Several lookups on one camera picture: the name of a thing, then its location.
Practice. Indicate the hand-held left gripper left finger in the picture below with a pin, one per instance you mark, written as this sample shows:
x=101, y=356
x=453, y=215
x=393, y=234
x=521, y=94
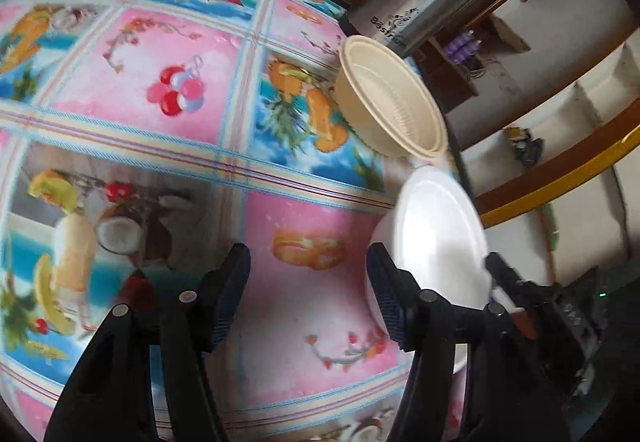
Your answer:
x=227, y=302

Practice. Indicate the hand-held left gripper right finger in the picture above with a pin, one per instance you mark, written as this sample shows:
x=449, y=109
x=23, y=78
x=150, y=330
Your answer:
x=387, y=302

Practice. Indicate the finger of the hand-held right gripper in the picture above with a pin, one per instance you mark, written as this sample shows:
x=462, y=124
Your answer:
x=505, y=274

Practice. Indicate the white bowl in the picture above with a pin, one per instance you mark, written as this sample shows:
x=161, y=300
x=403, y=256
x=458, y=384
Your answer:
x=440, y=242

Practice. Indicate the beige plastic bowl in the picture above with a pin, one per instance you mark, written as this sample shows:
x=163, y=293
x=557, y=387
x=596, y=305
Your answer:
x=395, y=97
x=352, y=104

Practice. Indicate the purple bottle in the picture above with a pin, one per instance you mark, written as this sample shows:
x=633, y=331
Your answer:
x=454, y=48
x=469, y=42

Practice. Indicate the fruit print tablecloth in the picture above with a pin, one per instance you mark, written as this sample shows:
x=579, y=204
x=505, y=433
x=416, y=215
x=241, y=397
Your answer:
x=175, y=42

